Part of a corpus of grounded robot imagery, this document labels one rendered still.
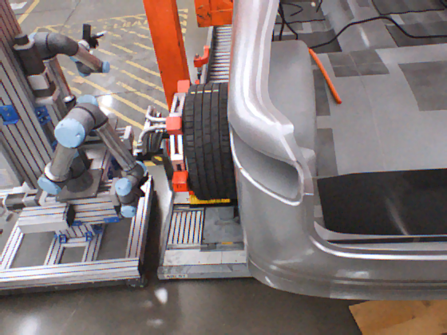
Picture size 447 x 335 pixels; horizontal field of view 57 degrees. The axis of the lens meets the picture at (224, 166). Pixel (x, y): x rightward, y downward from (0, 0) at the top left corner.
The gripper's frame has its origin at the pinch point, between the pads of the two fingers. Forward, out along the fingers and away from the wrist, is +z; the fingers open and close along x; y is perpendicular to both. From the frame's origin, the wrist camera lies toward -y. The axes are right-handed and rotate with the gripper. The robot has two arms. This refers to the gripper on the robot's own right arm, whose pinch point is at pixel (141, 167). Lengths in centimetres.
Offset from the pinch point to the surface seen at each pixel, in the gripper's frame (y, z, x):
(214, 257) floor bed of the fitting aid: -75, -7, -32
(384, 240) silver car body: 36, -83, -104
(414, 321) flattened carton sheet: -81, -51, -146
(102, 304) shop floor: -83, -34, 40
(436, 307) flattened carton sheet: -81, -43, -160
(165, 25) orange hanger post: 52, 65, -15
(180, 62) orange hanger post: 28, 65, -20
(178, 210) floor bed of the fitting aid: -77, 37, -2
